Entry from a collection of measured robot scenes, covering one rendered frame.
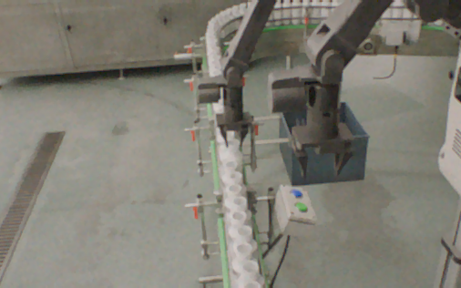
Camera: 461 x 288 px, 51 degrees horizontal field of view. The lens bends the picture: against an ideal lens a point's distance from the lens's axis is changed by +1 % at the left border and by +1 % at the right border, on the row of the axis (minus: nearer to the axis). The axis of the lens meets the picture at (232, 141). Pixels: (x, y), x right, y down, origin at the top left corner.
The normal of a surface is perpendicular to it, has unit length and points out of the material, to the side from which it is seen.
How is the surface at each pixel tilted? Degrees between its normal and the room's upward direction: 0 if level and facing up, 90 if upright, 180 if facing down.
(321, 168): 90
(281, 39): 90
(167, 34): 90
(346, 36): 87
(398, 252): 0
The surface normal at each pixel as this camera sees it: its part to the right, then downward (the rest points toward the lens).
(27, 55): 0.08, 0.52
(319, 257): -0.05, -0.86
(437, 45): -0.22, 0.51
